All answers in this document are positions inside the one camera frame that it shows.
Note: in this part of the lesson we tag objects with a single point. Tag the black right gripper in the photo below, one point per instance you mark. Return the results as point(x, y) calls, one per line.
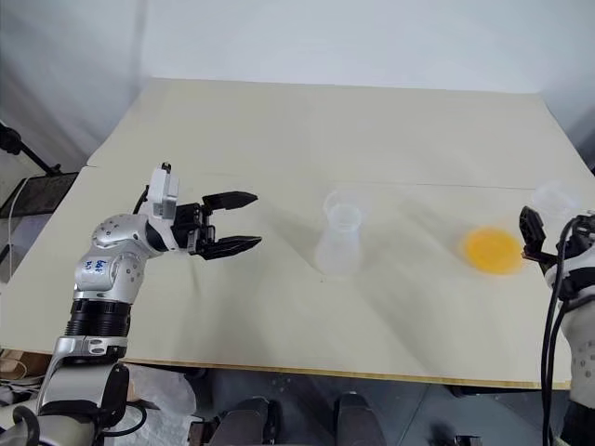
point(583, 237)

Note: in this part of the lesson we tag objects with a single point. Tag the cup of orange liquid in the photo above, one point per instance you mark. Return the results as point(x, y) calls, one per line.
point(490, 248)

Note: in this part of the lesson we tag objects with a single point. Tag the dark rounded shape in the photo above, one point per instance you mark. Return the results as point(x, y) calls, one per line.
point(246, 420)
point(358, 418)

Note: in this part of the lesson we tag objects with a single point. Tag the black tripod stand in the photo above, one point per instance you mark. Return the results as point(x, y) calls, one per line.
point(28, 151)

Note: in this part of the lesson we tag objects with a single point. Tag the white plastic bag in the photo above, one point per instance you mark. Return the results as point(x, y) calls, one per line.
point(160, 395)

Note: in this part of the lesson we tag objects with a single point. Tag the light wooden piece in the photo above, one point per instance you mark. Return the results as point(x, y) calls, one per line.
point(21, 364)

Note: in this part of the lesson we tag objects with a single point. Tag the clear plastic flask bottle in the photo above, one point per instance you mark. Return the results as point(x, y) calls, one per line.
point(339, 251)

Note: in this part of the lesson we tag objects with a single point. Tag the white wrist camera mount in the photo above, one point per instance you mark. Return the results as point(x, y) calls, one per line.
point(581, 279)
point(162, 192)

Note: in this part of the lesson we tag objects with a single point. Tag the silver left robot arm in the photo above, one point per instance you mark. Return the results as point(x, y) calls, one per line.
point(100, 271)

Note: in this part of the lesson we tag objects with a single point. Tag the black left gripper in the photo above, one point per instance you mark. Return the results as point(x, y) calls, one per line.
point(190, 227)

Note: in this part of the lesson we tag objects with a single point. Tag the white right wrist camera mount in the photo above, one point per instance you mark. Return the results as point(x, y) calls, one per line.
point(581, 279)

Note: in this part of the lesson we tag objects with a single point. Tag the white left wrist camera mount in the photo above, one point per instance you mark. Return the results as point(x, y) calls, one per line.
point(162, 192)

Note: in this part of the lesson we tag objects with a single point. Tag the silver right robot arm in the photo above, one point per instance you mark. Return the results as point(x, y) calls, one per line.
point(581, 344)

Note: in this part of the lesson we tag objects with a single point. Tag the clear plastic cup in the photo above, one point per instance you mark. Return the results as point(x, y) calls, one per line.
point(553, 197)

